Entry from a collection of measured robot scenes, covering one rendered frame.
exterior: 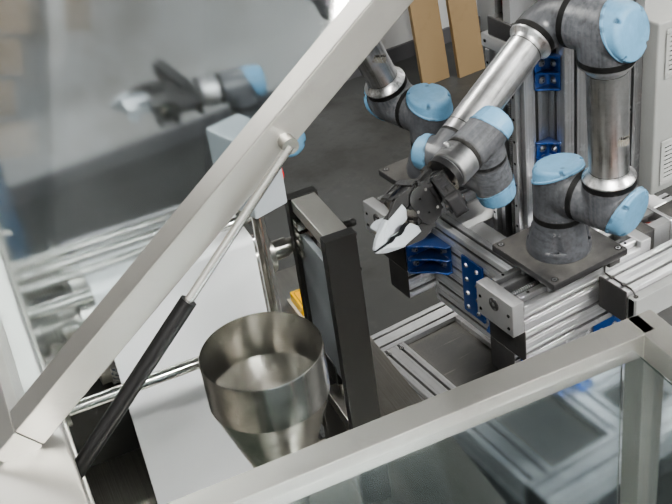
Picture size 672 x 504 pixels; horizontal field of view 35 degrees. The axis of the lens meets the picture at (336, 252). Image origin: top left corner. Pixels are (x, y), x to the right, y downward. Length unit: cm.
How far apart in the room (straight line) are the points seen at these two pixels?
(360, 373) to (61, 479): 83
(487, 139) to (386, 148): 285
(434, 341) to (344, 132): 187
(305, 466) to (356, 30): 37
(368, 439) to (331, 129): 409
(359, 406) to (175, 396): 29
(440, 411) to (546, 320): 160
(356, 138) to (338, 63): 403
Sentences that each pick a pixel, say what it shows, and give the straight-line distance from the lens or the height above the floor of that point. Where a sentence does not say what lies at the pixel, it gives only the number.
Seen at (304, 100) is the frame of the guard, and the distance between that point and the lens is 87.
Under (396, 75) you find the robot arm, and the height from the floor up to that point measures 107.
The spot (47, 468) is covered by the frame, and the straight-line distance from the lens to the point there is 94.
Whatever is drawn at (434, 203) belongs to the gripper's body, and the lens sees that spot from 188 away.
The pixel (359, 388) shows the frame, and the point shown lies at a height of 116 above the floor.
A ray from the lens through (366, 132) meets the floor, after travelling 494.
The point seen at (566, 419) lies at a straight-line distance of 100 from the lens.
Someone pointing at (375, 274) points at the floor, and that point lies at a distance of 397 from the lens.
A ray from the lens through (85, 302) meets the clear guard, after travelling 97.
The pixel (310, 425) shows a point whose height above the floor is 145.
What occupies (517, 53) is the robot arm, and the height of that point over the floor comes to 138.
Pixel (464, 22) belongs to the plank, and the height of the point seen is 26.
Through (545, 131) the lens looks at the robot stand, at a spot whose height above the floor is 101.
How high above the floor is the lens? 227
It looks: 33 degrees down
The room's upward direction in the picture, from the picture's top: 8 degrees counter-clockwise
